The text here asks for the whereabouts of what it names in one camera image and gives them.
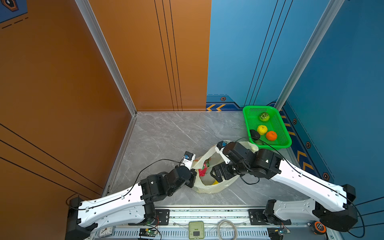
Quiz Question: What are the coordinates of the orange fruit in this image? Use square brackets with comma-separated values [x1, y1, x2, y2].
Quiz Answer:
[266, 131, 278, 142]

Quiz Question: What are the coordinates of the dark brown avocado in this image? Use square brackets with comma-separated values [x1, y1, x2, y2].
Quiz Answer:
[250, 130, 261, 141]

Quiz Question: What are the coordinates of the yellow lemon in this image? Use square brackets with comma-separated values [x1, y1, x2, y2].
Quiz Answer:
[257, 125, 268, 136]

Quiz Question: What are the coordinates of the green plastic mesh basket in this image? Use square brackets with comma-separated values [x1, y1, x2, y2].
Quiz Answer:
[243, 106, 292, 150]

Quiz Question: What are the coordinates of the yellow translucent plastic bag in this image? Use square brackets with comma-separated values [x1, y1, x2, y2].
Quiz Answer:
[192, 144, 245, 194]

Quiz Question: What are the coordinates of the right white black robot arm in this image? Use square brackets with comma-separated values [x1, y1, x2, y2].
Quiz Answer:
[211, 141, 358, 232]

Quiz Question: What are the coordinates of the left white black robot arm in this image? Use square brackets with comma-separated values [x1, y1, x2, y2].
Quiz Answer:
[65, 166, 197, 240]

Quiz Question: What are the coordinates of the red dragon fruit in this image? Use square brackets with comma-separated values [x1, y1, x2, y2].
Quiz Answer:
[199, 160, 210, 177]

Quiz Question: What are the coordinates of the left green circuit board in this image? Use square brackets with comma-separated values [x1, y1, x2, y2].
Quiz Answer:
[138, 228, 160, 240]

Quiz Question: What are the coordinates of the green circuit board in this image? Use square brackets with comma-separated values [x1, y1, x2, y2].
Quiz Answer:
[138, 228, 160, 240]
[268, 228, 286, 240]

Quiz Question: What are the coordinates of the green square device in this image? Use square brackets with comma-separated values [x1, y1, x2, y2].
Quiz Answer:
[189, 221, 205, 240]

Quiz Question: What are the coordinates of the small white alarm clock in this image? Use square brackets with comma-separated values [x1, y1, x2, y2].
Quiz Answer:
[98, 227, 115, 238]

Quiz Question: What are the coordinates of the right green circuit board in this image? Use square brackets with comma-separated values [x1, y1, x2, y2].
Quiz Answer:
[268, 228, 286, 240]

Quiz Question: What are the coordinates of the orange black tape measure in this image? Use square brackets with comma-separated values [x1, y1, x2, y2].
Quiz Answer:
[311, 221, 327, 235]

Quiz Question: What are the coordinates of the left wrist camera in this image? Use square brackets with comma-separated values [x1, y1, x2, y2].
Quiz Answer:
[180, 151, 196, 170]

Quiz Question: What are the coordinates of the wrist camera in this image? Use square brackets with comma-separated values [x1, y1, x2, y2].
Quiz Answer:
[180, 151, 196, 170]
[217, 141, 227, 151]

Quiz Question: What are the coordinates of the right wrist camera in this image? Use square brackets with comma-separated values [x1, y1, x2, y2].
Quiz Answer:
[217, 141, 227, 151]

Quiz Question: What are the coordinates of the coiled white cable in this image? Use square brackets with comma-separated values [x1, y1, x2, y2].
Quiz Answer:
[217, 219, 238, 240]

